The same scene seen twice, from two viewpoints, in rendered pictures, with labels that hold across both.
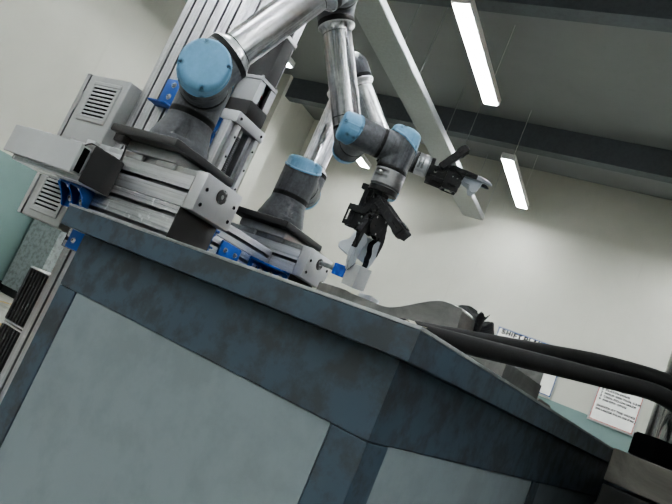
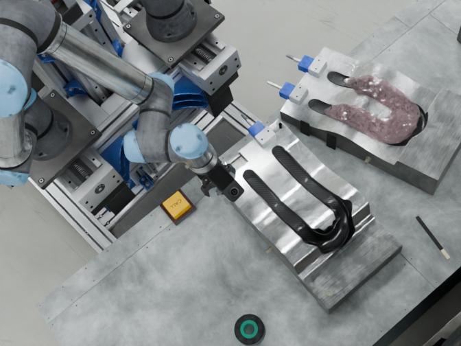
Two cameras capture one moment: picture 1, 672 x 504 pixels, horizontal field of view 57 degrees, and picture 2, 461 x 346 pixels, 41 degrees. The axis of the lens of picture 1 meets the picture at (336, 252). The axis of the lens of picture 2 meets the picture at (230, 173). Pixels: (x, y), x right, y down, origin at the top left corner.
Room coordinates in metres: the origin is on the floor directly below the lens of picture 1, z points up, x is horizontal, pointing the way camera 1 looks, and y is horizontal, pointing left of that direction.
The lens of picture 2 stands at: (0.90, -0.49, 2.47)
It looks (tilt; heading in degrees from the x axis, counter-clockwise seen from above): 64 degrees down; 35
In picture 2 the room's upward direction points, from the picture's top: 24 degrees counter-clockwise
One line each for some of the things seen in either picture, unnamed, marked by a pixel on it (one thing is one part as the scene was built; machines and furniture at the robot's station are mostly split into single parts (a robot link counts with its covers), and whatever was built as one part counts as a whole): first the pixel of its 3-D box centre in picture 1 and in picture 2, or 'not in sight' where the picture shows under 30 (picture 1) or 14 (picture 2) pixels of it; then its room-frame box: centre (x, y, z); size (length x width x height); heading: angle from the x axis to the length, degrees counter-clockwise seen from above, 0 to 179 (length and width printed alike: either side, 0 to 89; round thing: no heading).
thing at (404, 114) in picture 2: not in sight; (374, 106); (1.79, -0.41, 0.90); 0.26 x 0.18 x 0.08; 70
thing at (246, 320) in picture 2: not in sight; (250, 330); (1.11, -0.19, 0.82); 0.08 x 0.08 x 0.04
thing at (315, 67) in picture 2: not in sight; (304, 63); (1.93, -0.18, 0.86); 0.13 x 0.05 x 0.05; 70
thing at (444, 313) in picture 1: (425, 334); (302, 209); (1.46, -0.27, 0.87); 0.50 x 0.26 x 0.14; 52
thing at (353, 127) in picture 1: (359, 135); (151, 139); (1.43, 0.06, 1.24); 0.11 x 0.11 x 0.08; 9
